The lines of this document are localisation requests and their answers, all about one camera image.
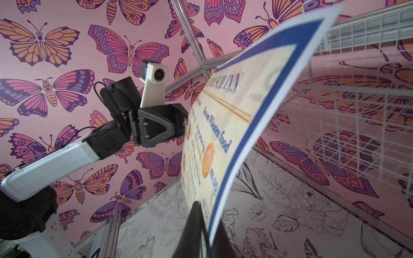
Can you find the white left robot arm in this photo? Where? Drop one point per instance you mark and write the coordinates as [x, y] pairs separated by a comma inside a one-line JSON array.
[[28, 201]]

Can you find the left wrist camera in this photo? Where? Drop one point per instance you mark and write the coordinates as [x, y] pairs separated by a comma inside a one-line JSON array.
[[155, 76]]

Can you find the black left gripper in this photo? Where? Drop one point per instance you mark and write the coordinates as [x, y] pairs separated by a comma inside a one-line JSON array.
[[154, 125]]

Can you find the dim sum menu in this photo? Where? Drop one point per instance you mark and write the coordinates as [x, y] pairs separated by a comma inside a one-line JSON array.
[[238, 102]]

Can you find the aluminium cage frame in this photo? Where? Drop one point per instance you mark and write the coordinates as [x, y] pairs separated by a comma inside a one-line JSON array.
[[215, 30]]

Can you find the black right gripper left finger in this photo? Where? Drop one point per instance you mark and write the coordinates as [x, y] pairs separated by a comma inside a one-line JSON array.
[[193, 242]]

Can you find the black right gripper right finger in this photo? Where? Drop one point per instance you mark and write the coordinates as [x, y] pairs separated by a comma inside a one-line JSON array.
[[222, 247]]

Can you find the white wire rack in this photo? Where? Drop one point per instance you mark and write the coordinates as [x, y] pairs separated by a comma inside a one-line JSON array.
[[351, 111]]

